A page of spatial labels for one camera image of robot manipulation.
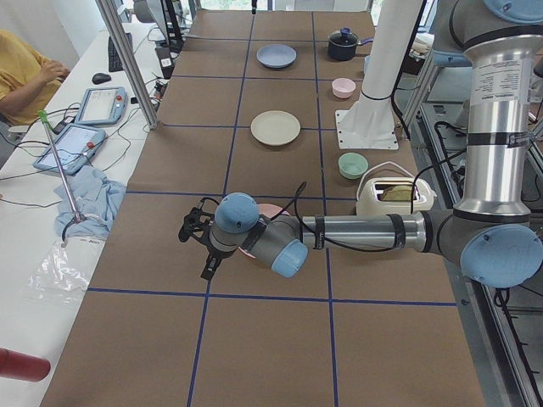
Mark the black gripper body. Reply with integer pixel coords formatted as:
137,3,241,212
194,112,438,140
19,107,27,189
178,197,221,259

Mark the pink plate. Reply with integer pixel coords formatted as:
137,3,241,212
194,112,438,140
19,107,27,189
238,203,291,259

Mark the blue plate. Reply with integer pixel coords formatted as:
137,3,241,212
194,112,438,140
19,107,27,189
256,44,297,69

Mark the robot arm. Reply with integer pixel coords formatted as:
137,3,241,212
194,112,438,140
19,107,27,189
178,1,542,288

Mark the light blue cloth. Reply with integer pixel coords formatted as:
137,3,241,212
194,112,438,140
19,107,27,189
53,165,126,239

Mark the cream plate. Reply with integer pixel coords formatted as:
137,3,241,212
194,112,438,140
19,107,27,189
250,110,301,147

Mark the lower teach pendant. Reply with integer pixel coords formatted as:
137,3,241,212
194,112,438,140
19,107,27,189
46,124,106,176

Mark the teach pendant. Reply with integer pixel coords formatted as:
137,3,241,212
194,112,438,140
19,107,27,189
75,86,126,125
46,124,106,176

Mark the clear plastic bag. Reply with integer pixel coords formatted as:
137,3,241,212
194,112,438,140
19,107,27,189
25,237,104,307

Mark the upper teach pendant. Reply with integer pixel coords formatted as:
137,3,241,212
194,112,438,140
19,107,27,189
75,86,126,125

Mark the green bowl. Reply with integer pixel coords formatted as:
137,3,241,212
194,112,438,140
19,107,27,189
338,152,368,180

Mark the black computer mouse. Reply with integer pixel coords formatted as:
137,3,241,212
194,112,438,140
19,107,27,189
92,72,111,85

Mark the black keyboard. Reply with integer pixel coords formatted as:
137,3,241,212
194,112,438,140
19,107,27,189
107,32,133,73

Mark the cream toaster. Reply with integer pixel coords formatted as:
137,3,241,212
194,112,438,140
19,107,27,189
355,161,437,216

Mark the reacher grabber stick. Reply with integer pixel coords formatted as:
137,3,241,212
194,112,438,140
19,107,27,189
37,110,103,248

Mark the pink bowl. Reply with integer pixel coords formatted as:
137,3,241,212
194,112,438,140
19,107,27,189
332,77,356,99

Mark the person in yellow shirt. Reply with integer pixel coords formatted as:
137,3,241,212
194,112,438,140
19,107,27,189
1,30,70,125

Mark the red bottle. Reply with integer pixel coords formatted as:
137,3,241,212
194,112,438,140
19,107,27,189
1,348,51,382

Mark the dark blue lidded pot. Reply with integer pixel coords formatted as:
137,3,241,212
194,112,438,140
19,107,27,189
327,27,373,61

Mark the light blue cup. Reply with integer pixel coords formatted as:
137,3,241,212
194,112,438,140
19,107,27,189
363,55,371,75

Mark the aluminium frame post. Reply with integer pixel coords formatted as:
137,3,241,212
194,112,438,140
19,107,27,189
95,0,158,130

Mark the white camera mast base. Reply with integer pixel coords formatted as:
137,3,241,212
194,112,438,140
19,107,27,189
335,0,425,150

